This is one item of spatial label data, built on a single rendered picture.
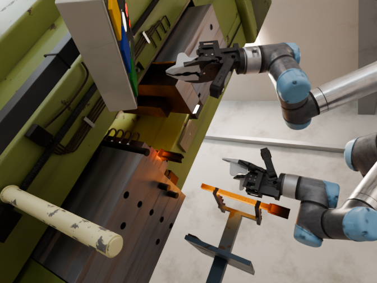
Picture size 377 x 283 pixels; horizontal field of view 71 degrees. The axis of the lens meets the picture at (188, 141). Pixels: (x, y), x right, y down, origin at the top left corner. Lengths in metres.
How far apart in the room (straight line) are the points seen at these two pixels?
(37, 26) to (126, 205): 0.91
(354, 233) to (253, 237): 3.24
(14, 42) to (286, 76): 1.11
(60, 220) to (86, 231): 0.09
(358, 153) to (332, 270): 2.74
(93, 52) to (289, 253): 3.48
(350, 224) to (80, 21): 0.70
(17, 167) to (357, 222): 0.90
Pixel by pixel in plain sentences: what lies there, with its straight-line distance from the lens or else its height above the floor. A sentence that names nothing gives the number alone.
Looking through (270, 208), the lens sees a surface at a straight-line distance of 1.31.
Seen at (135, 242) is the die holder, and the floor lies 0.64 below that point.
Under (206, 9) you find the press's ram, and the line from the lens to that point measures 1.43.
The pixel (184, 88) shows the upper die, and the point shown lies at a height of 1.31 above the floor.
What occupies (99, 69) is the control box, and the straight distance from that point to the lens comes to 0.64.
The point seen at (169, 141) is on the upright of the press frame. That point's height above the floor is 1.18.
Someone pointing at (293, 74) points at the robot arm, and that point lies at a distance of 0.70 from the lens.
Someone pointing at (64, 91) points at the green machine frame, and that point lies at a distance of 0.97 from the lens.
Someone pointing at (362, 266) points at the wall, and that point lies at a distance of 3.73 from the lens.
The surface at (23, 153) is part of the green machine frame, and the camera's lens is 0.93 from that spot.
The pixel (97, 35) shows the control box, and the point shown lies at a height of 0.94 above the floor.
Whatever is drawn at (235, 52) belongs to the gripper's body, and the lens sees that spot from 0.78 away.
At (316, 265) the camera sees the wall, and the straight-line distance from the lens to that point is 3.73.
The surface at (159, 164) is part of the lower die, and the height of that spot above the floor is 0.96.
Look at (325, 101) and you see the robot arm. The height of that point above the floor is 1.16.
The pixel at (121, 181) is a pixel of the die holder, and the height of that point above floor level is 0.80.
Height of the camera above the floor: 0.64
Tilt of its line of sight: 24 degrees up
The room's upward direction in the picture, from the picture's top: 25 degrees clockwise
